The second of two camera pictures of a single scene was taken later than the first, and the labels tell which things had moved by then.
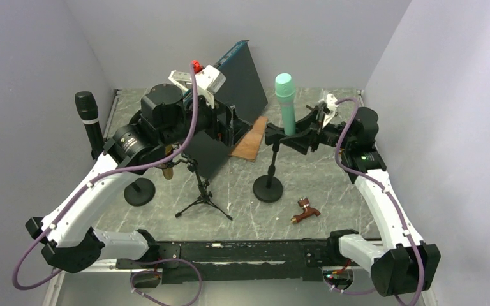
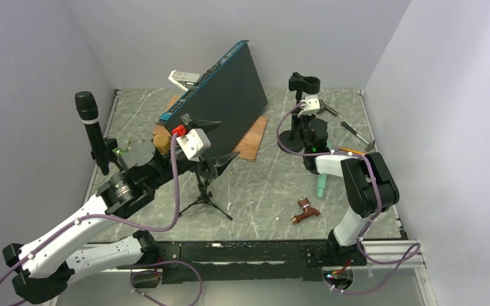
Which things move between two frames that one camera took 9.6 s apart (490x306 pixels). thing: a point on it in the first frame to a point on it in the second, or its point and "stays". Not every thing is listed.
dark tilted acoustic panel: x=243 y=89 stays
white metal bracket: x=182 y=78 stays
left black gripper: x=230 y=133 to x=217 y=164
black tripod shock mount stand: x=205 y=194 stays
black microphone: x=87 y=105 stays
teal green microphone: x=284 y=92 to x=322 y=178
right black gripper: x=312 y=138 to x=295 y=120
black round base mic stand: x=269 y=189 to x=291 y=141
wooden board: x=247 y=147 stays
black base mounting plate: x=234 y=262 stays
